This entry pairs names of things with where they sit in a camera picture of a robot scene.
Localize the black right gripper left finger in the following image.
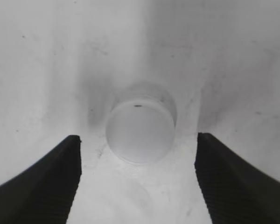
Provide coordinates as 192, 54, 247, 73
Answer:
0, 135, 82, 224

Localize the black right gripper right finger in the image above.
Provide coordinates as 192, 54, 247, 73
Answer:
194, 133, 280, 224

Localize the white screw cap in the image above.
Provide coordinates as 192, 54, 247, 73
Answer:
105, 98, 176, 165

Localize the white plastic bottle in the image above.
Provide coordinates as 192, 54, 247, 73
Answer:
111, 82, 178, 127

